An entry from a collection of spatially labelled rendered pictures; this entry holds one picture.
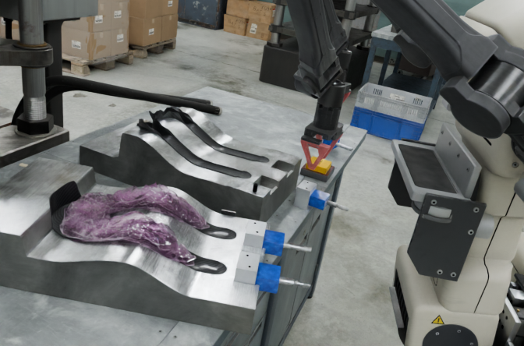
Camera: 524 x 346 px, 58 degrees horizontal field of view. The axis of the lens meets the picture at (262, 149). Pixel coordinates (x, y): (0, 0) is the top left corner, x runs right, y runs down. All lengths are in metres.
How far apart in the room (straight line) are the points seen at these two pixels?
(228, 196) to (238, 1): 6.91
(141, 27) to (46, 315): 4.89
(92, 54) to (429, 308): 4.24
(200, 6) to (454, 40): 7.49
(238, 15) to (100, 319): 7.22
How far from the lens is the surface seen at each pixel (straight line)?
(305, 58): 0.97
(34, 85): 1.46
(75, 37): 4.89
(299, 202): 1.17
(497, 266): 1.00
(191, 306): 0.80
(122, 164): 1.19
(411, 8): 0.66
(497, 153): 0.84
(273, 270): 0.84
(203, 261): 0.87
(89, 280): 0.83
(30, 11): 1.41
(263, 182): 1.11
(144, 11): 5.53
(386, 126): 4.21
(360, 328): 2.12
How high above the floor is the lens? 1.38
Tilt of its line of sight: 23 degrees down
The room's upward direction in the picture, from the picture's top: 9 degrees clockwise
